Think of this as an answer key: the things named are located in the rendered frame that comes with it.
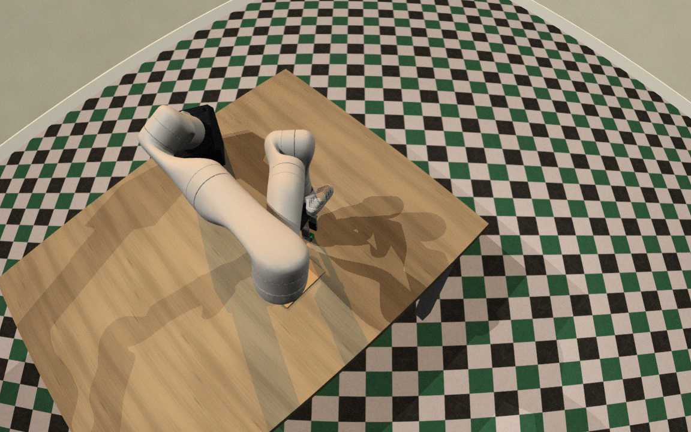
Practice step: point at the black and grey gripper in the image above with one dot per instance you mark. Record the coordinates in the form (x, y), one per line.
(314, 200)

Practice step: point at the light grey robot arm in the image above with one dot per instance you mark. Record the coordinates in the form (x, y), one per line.
(279, 257)

